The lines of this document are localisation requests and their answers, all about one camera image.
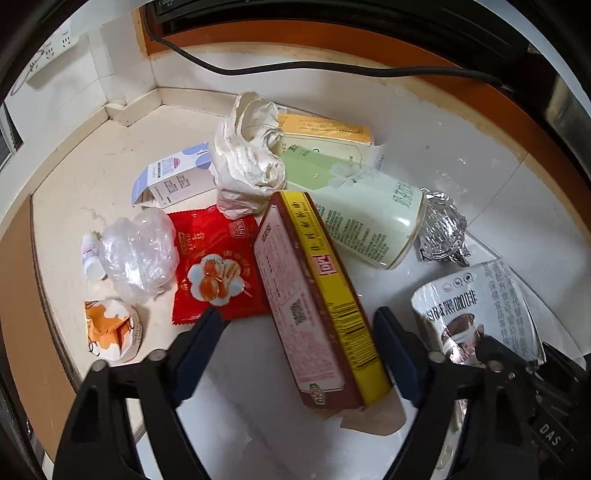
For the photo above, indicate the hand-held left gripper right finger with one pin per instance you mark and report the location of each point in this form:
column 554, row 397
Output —
column 397, row 355

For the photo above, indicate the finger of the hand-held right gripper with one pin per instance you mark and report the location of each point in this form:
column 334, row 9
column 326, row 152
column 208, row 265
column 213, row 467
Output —
column 503, row 355

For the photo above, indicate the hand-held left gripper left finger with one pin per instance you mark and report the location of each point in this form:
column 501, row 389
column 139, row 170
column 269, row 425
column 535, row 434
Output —
column 198, row 350

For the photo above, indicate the silver coffee packet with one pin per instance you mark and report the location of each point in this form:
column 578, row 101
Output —
column 485, row 295

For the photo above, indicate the red and yellow carton box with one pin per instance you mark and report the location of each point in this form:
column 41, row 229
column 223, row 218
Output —
column 300, row 300

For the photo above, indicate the green paper cup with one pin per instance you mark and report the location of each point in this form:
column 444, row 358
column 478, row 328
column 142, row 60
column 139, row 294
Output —
column 360, row 203

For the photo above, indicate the yellow and cream carton box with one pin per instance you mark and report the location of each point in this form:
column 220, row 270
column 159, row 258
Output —
column 323, row 131

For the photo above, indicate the brown cardboard scrap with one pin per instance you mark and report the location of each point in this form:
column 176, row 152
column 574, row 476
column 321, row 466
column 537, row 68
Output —
column 374, row 417

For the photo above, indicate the red snack packet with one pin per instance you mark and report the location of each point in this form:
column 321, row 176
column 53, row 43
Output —
column 217, row 263

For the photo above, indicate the orange and white paper wrapper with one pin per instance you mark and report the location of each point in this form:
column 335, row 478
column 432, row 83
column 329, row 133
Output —
column 111, row 327

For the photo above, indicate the crumpled clear plastic bag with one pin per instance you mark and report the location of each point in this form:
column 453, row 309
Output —
column 138, row 254

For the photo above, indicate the crumpled foil wrapper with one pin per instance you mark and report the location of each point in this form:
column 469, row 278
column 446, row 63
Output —
column 443, row 230

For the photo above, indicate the small white bottle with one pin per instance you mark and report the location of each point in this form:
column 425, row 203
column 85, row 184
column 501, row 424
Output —
column 92, row 258

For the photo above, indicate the blue and white carton box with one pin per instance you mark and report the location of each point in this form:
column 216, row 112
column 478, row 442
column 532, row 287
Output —
column 180, row 177

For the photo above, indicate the brown cardboard sheet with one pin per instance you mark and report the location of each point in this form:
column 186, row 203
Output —
column 27, row 300

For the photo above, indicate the crumpled white paper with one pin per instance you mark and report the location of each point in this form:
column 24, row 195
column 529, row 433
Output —
column 244, row 152

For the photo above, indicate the white power strip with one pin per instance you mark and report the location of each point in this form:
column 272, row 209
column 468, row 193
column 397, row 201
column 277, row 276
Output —
column 46, row 55

